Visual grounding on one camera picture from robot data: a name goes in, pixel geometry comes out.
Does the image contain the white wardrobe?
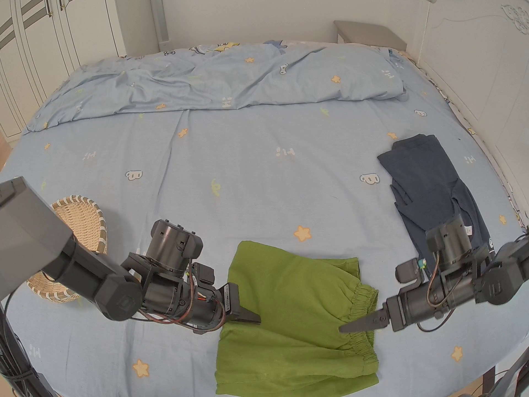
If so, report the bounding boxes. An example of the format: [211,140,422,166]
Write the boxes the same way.
[0,0,127,140]

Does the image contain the green shorts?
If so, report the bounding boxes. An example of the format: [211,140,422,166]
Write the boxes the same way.
[214,240,380,397]

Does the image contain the dark blue T-shirt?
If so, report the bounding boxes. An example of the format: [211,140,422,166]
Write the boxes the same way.
[377,134,496,276]

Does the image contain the round woven basket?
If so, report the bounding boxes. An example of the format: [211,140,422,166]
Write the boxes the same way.
[26,195,109,303]

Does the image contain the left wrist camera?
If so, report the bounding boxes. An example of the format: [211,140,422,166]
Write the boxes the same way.
[192,262,216,289]

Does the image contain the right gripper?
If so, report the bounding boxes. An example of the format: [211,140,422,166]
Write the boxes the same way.
[384,283,450,333]

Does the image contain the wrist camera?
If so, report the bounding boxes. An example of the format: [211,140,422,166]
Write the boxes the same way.
[395,258,427,285]
[192,262,216,289]

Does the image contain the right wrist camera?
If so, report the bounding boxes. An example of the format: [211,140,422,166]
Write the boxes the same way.
[395,258,427,285]

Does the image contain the grey bedside table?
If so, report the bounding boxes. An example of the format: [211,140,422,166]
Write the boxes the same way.
[334,20,408,52]

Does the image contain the bed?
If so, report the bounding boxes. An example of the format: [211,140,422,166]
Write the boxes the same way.
[0,0,529,397]

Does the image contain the pale blue quilt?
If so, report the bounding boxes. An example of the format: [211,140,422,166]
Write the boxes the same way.
[23,40,411,135]

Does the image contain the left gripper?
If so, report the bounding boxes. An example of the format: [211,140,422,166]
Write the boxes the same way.
[182,281,262,332]

